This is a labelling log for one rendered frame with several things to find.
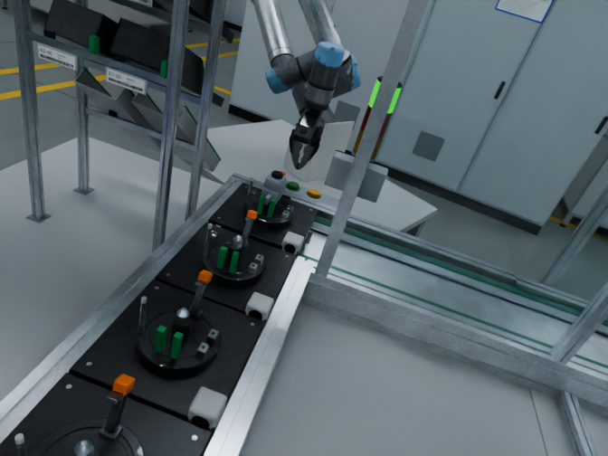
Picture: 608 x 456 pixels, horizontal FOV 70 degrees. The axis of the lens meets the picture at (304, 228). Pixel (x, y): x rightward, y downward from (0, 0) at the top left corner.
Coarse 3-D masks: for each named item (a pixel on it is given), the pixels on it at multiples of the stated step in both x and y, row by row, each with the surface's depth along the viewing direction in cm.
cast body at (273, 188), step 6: (270, 174) 112; (276, 174) 110; (282, 174) 111; (270, 180) 110; (276, 180) 110; (282, 180) 110; (264, 186) 111; (270, 186) 110; (276, 186) 110; (282, 186) 112; (264, 192) 111; (270, 192) 110; (276, 192) 111; (282, 192) 115; (270, 198) 110; (276, 198) 111
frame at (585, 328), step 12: (600, 300) 90; (588, 312) 92; (600, 312) 91; (588, 324) 92; (600, 324) 91; (576, 336) 94; (588, 336) 93; (564, 348) 96; (576, 348) 96; (564, 360) 98
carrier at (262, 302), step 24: (192, 240) 100; (216, 240) 102; (240, 240) 92; (168, 264) 91; (192, 264) 93; (216, 264) 92; (240, 264) 94; (264, 264) 96; (288, 264) 101; (192, 288) 87; (216, 288) 89; (240, 288) 90; (264, 288) 92; (264, 312) 84
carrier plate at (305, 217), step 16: (240, 192) 123; (256, 192) 126; (224, 208) 114; (240, 208) 116; (304, 208) 125; (224, 224) 108; (240, 224) 110; (256, 224) 112; (304, 224) 118; (256, 240) 108; (272, 240) 108; (304, 240) 113
